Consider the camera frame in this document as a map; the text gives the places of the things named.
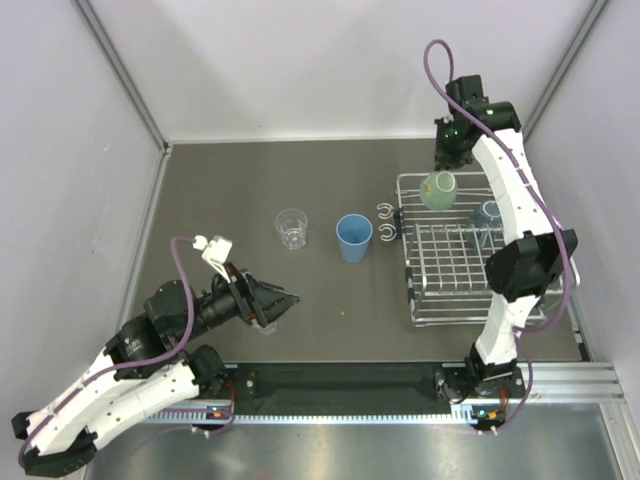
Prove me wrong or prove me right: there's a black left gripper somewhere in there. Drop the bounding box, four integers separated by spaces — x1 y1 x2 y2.
176 260 302 344

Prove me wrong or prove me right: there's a small clear plastic cup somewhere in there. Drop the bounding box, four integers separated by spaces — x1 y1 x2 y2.
254 322 277 335

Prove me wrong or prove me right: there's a green ceramic mug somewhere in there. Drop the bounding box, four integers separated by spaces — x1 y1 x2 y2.
419 171 457 211

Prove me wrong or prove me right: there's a grey blue ceramic mug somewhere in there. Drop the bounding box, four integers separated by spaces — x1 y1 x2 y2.
465 200 503 251

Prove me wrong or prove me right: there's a blue plastic cup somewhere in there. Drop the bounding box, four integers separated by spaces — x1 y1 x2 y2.
336 213 373 264

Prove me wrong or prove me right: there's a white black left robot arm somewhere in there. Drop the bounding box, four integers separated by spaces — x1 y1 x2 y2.
11 263 300 478

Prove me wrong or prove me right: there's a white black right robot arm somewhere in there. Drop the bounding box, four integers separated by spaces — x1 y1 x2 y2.
434 75 578 397

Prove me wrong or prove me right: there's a large clear plastic cup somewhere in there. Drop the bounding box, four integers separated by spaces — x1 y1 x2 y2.
274 209 308 250

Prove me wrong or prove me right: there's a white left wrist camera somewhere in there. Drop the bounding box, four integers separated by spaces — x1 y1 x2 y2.
192 235 233 281

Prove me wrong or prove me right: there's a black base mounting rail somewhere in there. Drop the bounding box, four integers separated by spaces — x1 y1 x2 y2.
198 362 524 416

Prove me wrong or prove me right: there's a silver wire dish rack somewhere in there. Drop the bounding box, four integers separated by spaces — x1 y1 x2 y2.
374 172 581 329

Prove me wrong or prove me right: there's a white toothed cable duct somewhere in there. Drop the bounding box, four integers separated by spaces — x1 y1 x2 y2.
144 399 506 426

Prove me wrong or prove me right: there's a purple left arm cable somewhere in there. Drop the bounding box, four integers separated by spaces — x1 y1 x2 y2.
18 236 235 464

